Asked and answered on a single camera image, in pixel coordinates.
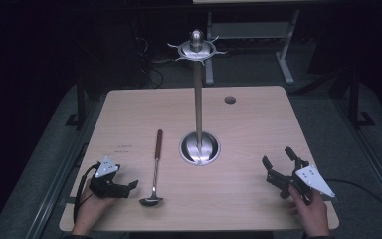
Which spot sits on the metal floor rail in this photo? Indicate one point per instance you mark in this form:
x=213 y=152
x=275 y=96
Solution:
x=374 y=159
x=58 y=192

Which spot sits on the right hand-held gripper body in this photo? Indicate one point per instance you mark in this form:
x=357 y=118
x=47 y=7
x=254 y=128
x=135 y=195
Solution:
x=306 y=179

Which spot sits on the black metal stand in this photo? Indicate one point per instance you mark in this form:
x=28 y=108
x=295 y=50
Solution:
x=80 y=106
x=354 y=99

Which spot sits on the person's right hand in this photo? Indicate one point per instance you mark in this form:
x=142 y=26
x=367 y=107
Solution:
x=310 y=212

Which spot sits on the metal utensil rack stand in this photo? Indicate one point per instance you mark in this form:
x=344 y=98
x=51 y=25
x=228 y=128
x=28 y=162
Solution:
x=198 y=99

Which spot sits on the white desk frame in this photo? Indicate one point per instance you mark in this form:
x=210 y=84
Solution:
x=285 y=56

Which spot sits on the person's left hand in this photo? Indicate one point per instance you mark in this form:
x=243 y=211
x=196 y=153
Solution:
x=91 y=209

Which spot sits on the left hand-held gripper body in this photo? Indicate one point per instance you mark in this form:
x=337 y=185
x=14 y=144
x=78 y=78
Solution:
x=107 y=186

